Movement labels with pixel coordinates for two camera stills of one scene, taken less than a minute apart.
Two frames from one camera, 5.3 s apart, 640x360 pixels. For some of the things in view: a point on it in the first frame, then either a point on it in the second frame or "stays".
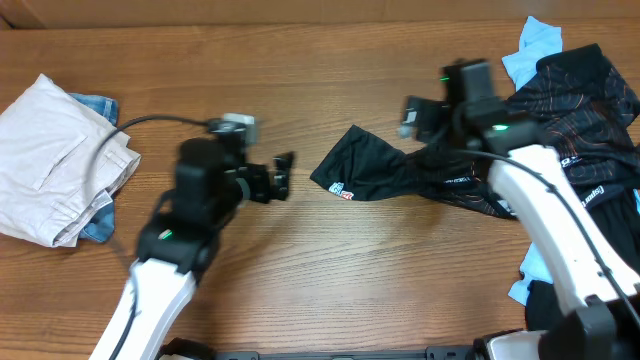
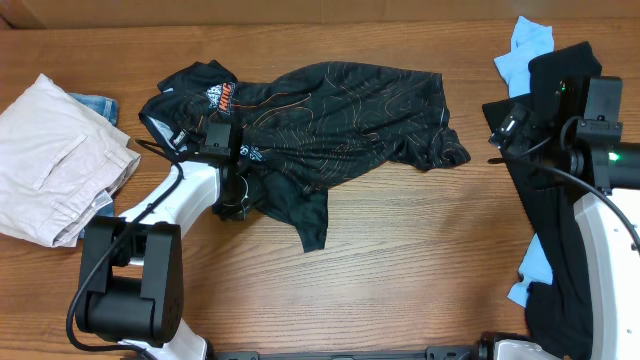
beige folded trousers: [48, 142] stays
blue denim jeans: [100, 229] stays
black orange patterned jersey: [579, 104] -> [300, 133]
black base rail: [449, 353] stays
